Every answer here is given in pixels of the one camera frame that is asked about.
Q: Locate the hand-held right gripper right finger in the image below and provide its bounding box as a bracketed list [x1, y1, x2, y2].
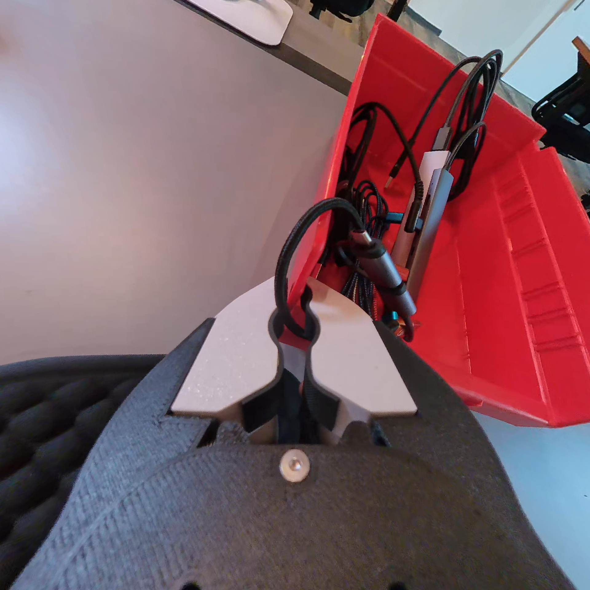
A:
[300, 276, 419, 445]

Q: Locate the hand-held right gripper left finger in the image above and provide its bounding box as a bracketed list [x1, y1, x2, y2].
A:
[170, 276, 289, 444]

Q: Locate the black cable with grey plug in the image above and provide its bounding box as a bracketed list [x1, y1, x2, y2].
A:
[364, 246, 420, 343]

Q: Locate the black braided usb-c cable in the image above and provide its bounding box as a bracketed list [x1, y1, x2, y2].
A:
[274, 197, 384, 443]

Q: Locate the red plastic bin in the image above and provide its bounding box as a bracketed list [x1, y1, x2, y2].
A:
[286, 13, 590, 428]

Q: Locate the grey usb hub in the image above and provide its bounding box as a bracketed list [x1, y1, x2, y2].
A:
[405, 168, 455, 301]

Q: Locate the white usb hub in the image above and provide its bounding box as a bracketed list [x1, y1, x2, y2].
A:
[395, 150, 451, 264]

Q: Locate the white and grey adapter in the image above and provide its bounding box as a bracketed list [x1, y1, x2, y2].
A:
[409, 49, 504, 203]

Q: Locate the black office chair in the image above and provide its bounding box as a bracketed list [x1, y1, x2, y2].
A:
[531, 46, 590, 163]

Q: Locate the poster sign on white stand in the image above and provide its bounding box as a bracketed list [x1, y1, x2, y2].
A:
[187, 0, 294, 46]

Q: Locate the bundle of black cables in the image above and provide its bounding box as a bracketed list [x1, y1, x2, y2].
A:
[334, 180, 398, 323]

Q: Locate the black cable with usb-a plug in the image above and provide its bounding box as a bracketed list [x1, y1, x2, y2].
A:
[343, 101, 425, 231]

